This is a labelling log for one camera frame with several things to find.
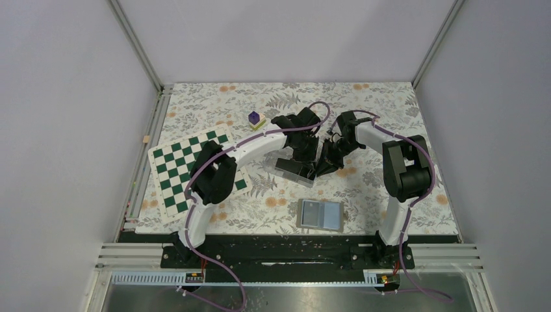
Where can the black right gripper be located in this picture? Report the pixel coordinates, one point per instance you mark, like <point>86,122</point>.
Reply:
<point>331,164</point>

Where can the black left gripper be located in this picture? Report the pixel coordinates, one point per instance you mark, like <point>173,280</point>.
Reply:
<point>310,156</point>

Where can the clear acrylic card tray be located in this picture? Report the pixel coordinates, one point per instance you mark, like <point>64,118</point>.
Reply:
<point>279,163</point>

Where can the grey card holder wallet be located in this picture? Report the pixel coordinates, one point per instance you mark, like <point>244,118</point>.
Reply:
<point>333,216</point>

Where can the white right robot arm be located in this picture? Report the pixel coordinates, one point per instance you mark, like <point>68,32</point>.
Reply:
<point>408,177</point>

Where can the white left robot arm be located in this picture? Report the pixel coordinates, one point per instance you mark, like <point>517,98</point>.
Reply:
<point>213,175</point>

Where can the floral table cloth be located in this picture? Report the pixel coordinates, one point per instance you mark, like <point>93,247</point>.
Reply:
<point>271,206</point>

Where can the purple yellow cube stack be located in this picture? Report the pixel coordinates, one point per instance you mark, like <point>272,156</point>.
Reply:
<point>256,120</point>

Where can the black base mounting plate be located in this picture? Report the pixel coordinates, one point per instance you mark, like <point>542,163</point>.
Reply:
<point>278,257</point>

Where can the green white chessboard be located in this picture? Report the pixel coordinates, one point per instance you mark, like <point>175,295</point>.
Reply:
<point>171,163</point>

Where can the grey slotted cable duct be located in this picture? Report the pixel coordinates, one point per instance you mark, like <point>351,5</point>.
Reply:
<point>192,279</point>

